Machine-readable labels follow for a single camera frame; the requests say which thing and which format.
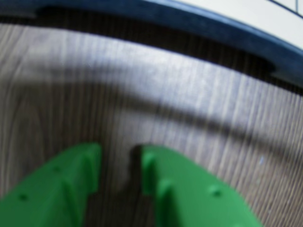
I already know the white grid go board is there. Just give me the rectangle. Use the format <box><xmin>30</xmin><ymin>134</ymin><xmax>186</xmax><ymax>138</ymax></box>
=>
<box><xmin>0</xmin><ymin>0</ymin><xmax>303</xmax><ymax>81</ymax></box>

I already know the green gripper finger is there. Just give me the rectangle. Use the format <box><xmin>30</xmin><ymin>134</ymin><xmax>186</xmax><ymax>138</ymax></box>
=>
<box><xmin>140</xmin><ymin>143</ymin><xmax>264</xmax><ymax>227</ymax></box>
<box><xmin>0</xmin><ymin>142</ymin><xmax>102</xmax><ymax>227</ymax></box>

